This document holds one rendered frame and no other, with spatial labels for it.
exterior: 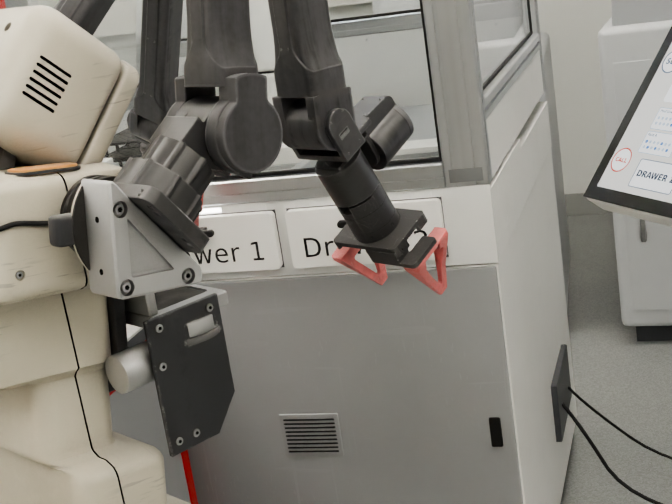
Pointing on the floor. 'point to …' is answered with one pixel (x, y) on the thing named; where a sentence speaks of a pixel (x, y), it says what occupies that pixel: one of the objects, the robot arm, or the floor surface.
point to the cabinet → (400, 382)
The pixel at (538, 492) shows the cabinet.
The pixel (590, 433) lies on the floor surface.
